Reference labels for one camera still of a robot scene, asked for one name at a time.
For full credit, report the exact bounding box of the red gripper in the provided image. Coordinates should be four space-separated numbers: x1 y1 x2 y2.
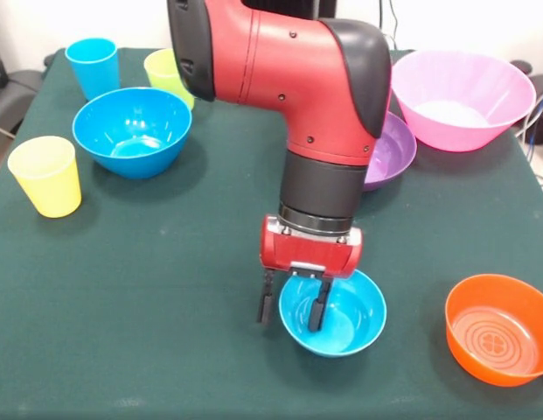
256 213 364 333

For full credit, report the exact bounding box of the small blue plastic bowl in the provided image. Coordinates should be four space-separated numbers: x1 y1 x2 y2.
278 269 388 359

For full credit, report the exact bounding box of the orange plastic bowl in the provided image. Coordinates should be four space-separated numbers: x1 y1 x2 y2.
444 273 543 389

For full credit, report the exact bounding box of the dark green tablecloth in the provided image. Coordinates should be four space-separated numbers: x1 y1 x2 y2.
0 46 543 420

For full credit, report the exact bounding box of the purple plastic bowl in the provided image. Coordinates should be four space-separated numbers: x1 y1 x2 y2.
362 111 418 193

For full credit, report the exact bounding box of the large blue plastic bowl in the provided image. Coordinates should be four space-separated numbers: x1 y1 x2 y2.
72 87 193 180

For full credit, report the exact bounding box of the lime green plastic cup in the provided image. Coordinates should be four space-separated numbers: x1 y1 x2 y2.
143 47 196 111

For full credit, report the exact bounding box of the large pink plastic bowl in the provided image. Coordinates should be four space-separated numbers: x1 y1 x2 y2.
390 48 538 153

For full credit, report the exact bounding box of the yellow plastic cup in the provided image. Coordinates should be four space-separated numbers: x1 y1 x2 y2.
7 135 83 219

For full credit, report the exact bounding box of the blue plastic cup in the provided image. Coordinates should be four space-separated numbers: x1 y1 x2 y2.
64 37 122 102

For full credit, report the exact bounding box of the black chair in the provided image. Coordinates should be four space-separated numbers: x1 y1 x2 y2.
0 30 52 137

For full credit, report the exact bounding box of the blue cable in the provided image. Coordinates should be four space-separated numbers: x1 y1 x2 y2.
525 87 543 146

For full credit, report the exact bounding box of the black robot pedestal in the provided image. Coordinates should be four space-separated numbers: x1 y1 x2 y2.
240 0 338 23

